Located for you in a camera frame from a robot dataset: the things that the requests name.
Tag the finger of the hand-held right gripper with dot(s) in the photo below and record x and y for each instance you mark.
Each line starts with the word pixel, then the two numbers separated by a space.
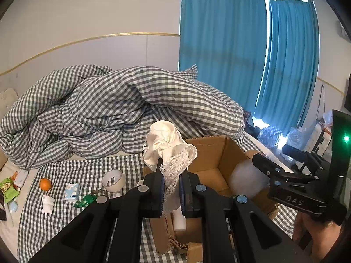
pixel 304 157
pixel 270 167

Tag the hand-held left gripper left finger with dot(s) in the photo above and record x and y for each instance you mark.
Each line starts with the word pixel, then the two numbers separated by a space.
pixel 160 194

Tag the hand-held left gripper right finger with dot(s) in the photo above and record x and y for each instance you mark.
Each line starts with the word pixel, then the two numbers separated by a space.
pixel 184 194

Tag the cardboard box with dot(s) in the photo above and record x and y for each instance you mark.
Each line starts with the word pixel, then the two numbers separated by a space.
pixel 208 150

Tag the cream lace-trimmed cloth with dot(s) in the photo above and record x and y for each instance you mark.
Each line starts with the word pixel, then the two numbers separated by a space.
pixel 161 137

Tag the orange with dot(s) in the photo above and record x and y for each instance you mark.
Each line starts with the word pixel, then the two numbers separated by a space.
pixel 45 184

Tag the person's right hand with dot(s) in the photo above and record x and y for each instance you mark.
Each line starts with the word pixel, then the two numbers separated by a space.
pixel 326 238

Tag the clear plastic bag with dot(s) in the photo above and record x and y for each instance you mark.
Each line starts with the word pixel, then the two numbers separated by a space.
pixel 297 139

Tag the white bubble wrap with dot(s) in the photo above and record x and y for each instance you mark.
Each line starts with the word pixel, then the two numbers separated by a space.
pixel 246 178

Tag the white plastic tube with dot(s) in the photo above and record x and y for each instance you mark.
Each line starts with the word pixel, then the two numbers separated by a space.
pixel 179 220

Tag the pack of water bottles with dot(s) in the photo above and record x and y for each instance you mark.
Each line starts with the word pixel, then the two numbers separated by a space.
pixel 270 135

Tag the dark bag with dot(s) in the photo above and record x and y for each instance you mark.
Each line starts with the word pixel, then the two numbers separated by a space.
pixel 251 126

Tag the beige tape roll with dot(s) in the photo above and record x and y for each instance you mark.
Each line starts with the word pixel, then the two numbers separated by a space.
pixel 113 181

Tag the green crumpled wrapper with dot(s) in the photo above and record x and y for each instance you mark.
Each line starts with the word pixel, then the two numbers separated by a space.
pixel 85 201

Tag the black screen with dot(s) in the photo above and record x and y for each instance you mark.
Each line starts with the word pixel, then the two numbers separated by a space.
pixel 348 90

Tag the light blue tissue packet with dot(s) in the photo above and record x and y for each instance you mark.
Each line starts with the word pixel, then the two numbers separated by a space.
pixel 72 192

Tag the blue curtain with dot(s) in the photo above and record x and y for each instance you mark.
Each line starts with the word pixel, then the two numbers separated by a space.
pixel 219 46
pixel 290 60

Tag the grey checked bed sheet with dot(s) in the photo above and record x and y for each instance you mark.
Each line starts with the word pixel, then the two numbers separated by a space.
pixel 63 175

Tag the grey checked duvet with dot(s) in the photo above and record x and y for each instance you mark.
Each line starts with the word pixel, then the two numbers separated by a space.
pixel 109 101

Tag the white figurine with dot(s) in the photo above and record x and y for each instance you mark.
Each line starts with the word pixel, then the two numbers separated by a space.
pixel 48 205

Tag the white power bank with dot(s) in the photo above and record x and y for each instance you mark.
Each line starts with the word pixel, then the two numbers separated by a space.
pixel 21 176

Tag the light blue earbud case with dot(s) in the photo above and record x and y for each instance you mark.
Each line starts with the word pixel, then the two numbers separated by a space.
pixel 13 206

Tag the red orange packet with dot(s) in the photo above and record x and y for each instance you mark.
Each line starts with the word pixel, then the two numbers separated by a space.
pixel 13 176

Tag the green snack packet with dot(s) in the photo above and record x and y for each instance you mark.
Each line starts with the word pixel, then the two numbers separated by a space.
pixel 6 189

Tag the beige tufted headboard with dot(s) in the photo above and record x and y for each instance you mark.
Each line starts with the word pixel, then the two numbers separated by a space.
pixel 6 96

